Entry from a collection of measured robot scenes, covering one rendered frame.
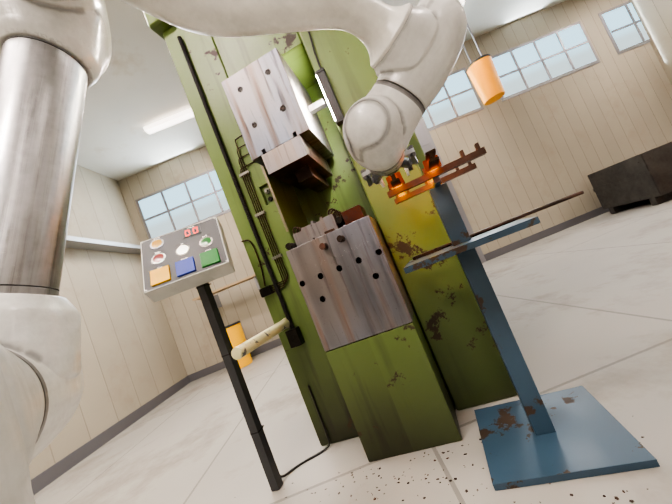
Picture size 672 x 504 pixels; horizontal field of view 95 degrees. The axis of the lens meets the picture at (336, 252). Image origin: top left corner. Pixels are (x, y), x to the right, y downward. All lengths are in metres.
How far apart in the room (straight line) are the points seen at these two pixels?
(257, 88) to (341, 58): 0.41
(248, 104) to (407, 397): 1.41
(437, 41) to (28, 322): 0.67
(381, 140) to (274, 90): 1.08
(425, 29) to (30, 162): 0.59
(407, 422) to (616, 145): 6.68
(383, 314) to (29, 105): 1.08
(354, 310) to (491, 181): 5.09
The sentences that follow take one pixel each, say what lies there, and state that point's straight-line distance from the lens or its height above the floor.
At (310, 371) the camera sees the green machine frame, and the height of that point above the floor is 0.36.
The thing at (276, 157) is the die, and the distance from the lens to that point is 1.45.
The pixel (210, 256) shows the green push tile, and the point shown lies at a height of 1.01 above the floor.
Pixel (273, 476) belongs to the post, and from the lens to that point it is 1.62.
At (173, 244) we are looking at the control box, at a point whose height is 1.13.
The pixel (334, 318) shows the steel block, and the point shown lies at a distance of 1.28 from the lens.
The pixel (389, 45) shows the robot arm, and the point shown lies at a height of 1.04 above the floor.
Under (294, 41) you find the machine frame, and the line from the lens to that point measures 1.79.
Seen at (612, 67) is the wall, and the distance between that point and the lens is 8.00.
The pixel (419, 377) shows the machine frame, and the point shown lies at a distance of 1.31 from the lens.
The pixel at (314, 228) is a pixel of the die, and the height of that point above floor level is 0.97.
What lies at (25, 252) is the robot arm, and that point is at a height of 0.92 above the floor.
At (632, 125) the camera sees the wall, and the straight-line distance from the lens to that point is 7.76.
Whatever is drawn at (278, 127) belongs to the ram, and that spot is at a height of 1.44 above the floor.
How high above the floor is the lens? 0.74
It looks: 4 degrees up
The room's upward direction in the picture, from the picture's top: 22 degrees counter-clockwise
